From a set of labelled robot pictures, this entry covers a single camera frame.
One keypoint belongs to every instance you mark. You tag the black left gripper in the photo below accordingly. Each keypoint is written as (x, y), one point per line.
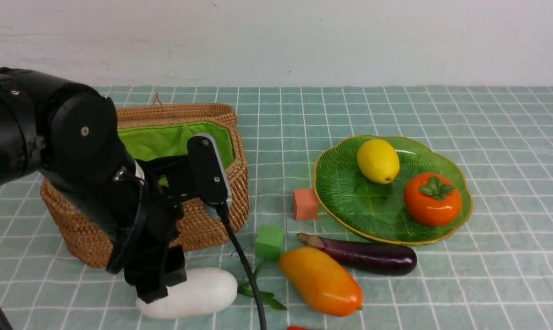
(154, 265)

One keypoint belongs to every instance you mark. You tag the white radish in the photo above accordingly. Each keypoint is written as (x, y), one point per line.
(206, 291)

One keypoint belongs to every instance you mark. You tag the red chili pepper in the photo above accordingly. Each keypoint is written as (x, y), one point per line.
(296, 328)

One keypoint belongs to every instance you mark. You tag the yellow lemon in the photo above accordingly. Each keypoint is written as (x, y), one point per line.
(378, 161)

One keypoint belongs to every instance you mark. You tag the orange persimmon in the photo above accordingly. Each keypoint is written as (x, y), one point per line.
(432, 200)

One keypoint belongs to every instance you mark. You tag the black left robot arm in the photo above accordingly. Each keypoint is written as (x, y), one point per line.
(67, 131)

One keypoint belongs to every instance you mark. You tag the green foam cube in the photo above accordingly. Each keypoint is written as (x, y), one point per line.
(269, 242)

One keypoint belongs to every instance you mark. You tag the woven rattan basket green lining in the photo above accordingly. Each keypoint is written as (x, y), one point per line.
(148, 140)

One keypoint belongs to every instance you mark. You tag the orange foam cube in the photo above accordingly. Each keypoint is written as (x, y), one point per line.
(306, 205)

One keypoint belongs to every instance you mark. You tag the orange yellow mango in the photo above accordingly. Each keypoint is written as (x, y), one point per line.
(322, 283)

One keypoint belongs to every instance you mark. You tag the woven rattan basket lid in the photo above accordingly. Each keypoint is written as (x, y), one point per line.
(158, 114)

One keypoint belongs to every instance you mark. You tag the purple eggplant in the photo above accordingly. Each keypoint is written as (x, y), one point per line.
(380, 259)

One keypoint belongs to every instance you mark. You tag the green leaf-shaped glass plate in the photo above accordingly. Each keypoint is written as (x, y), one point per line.
(377, 211)

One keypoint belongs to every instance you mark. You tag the green checkered tablecloth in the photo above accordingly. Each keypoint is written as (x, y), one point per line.
(494, 273)

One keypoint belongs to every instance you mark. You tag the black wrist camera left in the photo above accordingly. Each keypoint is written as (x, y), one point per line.
(211, 183)

